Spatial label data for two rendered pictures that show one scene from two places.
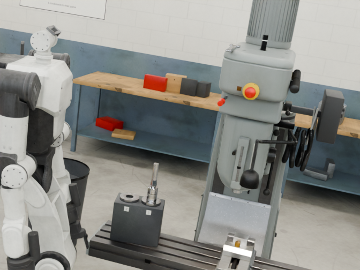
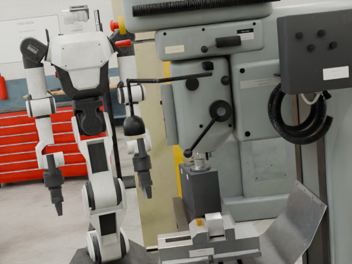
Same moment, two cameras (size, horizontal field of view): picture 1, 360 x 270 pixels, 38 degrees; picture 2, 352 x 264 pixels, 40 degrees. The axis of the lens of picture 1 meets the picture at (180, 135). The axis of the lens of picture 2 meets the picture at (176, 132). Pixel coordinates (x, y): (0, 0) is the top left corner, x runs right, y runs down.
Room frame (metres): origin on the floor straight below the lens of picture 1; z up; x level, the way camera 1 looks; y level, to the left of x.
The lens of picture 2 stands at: (1.58, -1.83, 1.70)
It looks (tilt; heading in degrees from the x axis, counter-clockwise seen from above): 11 degrees down; 75
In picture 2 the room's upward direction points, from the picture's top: 6 degrees counter-clockwise
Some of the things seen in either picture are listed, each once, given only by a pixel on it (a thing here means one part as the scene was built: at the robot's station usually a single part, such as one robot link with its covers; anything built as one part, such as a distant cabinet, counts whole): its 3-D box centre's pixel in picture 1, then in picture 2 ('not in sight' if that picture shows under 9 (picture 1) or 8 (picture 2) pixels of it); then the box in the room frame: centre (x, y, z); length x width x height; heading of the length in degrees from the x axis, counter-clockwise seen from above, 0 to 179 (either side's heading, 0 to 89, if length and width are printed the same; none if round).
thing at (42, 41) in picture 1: (44, 43); (74, 19); (1.76, 0.50, 1.84); 0.10 x 0.07 x 0.09; 1
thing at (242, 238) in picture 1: (240, 241); (213, 223); (2.07, -0.33, 1.05); 0.06 x 0.05 x 0.06; 78
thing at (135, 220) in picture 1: (137, 218); (199, 185); (2.17, 0.14, 1.04); 0.22 x 0.12 x 0.20; 88
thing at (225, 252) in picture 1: (237, 250); (198, 230); (2.01, -0.32, 1.03); 0.12 x 0.06 x 0.04; 78
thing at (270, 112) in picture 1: (254, 99); (206, 40); (2.12, -0.29, 1.68); 0.34 x 0.24 x 0.10; 169
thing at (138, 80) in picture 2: (278, 142); (143, 80); (1.87, -0.37, 1.58); 0.17 x 0.01 x 0.01; 113
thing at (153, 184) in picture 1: (154, 175); not in sight; (2.17, 0.09, 1.26); 0.03 x 0.03 x 0.11
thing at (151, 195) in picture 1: (151, 194); (199, 160); (2.17, 0.09, 1.17); 0.05 x 0.05 x 0.06
